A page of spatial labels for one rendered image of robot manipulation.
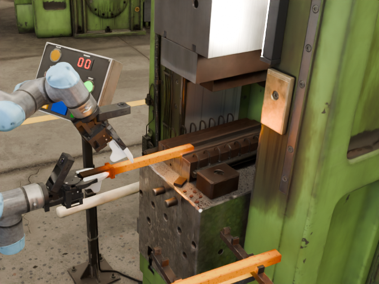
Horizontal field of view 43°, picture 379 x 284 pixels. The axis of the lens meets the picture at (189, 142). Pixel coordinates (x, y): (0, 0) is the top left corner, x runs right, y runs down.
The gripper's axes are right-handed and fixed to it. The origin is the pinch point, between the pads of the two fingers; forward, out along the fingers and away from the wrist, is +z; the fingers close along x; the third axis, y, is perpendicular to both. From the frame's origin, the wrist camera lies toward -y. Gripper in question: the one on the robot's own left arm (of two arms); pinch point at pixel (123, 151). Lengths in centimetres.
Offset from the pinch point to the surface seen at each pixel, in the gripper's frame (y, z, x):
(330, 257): -32, 62, 42
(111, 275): 34, 100, -51
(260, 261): -5, 13, 53
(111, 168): 6.3, 0.9, 1.6
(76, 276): 47, 93, -61
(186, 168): -13.3, 18.5, 5.9
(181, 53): -32.0, -14.8, -0.5
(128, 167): 1.8, 5.1, 1.5
